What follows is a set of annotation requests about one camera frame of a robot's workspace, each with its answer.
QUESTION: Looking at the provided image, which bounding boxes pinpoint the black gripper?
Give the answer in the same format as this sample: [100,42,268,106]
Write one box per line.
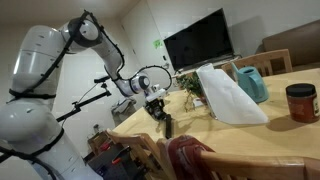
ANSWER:
[144,98,167,122]

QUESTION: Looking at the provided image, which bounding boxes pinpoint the grey vacuum crevice tool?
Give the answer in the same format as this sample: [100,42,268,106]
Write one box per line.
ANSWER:
[164,114,173,140]

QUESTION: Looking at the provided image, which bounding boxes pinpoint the grey cloth pile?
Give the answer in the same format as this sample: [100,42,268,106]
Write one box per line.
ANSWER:
[110,96,138,118]

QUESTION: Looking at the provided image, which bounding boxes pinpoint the wooden slatted chair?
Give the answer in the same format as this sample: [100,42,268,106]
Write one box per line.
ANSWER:
[194,149,320,180]
[221,48,294,79]
[105,129,176,180]

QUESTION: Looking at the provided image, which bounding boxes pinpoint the white paper note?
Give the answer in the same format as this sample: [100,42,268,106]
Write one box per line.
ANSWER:
[192,97,205,108]

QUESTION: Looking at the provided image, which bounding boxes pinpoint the green potted plant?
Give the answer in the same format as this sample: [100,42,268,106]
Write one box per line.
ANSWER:
[173,71,209,113]

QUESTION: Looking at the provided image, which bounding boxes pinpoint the red cloth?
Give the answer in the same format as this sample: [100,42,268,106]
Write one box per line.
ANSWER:
[164,134,216,180]

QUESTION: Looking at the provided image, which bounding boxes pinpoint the green sticky note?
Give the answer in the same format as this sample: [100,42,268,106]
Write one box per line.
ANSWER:
[152,39,164,50]

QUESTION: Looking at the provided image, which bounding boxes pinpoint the small wooden crate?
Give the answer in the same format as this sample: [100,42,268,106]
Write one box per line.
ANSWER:
[87,130,114,156]

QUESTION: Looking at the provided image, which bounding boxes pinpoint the black tool case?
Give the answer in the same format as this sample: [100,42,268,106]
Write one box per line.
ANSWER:
[87,143,148,180]

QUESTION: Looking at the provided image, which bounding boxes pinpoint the white paper bag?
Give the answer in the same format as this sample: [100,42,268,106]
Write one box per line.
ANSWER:
[195,63,270,126]

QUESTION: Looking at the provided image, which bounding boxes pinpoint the black flat television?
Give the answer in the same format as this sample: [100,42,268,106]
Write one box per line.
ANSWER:
[163,8,235,73]

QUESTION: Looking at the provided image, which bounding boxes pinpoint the teal watering can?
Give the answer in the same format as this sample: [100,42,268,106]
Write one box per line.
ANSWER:
[230,61,270,104]

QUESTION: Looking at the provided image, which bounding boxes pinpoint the brown jar black lid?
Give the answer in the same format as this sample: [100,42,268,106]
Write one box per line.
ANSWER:
[285,83,320,124]

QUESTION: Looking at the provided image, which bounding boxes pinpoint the brown armchair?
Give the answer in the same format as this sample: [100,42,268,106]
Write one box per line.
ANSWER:
[256,19,320,73]

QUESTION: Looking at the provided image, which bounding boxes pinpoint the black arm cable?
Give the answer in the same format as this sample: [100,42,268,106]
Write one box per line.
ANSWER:
[0,9,173,180]

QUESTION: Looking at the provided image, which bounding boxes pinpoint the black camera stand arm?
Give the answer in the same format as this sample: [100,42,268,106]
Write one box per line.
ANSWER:
[56,76,113,123]

